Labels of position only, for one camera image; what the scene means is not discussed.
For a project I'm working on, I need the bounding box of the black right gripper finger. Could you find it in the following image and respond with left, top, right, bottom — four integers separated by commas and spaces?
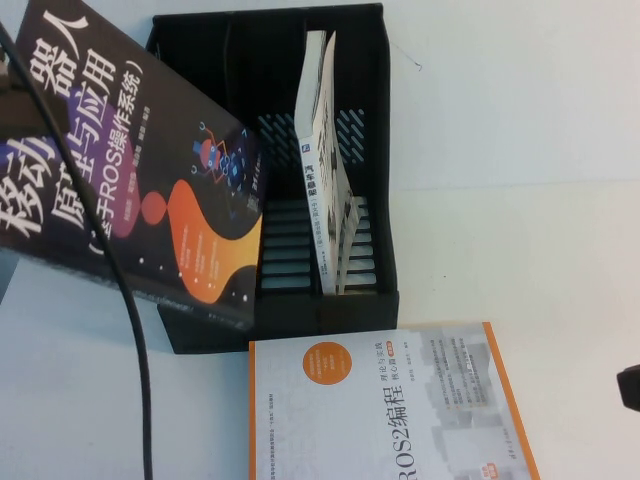
615, 366, 640, 410

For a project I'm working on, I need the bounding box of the white book with black print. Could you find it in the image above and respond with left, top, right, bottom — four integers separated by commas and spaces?
293, 30, 374, 296

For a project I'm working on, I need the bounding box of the dark colourful robotics book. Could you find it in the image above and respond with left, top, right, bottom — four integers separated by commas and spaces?
0, 0, 272, 334

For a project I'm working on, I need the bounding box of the white orange ROS2 book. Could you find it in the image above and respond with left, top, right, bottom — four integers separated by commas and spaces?
247, 321, 544, 480

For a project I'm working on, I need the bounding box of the thin dark wire on wall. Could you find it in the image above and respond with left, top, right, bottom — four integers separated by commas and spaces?
389, 39, 424, 72

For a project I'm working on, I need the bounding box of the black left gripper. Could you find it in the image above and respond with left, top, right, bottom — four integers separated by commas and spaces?
0, 84, 70, 147

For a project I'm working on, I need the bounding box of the black plastic book stand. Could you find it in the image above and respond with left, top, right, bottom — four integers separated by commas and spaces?
147, 3, 402, 356

